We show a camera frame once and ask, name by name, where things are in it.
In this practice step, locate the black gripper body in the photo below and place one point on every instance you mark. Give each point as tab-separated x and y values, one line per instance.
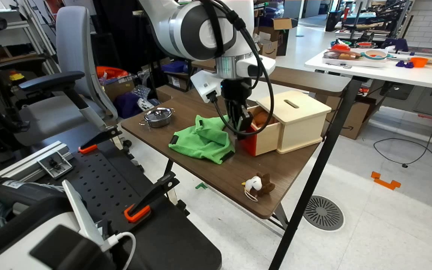
238	91

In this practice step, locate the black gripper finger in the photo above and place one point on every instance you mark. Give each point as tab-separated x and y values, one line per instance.
247	120
233	115

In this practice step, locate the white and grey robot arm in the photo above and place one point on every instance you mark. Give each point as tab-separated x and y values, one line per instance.
181	24

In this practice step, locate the small open cardboard box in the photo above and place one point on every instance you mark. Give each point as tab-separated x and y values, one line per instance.
283	24

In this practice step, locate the green cloth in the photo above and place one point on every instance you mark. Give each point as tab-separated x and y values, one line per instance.
202	139

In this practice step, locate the light wooden box with slot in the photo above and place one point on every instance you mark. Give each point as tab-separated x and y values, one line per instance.
301	124

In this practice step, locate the brown plush toy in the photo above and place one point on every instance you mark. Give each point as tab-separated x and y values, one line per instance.
259	186

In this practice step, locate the metal bowl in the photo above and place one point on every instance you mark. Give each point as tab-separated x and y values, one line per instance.
158	117

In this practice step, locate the cardboard box under table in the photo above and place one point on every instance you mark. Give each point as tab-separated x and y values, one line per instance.
349	112

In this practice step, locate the purple bag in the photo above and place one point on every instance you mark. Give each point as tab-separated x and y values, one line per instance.
127	105

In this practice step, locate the round floor drain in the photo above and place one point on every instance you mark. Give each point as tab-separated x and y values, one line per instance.
325	213

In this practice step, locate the white table with toys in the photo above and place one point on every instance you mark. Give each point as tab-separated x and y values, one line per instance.
376	69

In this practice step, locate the black perforated work platform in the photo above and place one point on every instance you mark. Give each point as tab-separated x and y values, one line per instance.
101	184

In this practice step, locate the orange floor marker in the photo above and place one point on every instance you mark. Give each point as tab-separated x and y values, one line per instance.
385	181

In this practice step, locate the grey padded armchair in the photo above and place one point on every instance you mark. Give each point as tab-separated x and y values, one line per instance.
76	49

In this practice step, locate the orange bowl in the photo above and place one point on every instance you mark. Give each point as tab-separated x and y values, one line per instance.
419	61

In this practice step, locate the black flat device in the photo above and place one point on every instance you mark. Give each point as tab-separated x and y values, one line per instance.
67	247

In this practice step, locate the white wrist camera block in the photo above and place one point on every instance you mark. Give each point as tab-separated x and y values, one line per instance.
206	85

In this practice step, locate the dark wood table black frame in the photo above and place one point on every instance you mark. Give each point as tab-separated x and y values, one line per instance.
256	169

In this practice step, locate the aluminium extrusion rail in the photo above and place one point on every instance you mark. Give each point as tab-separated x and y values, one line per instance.
31	159

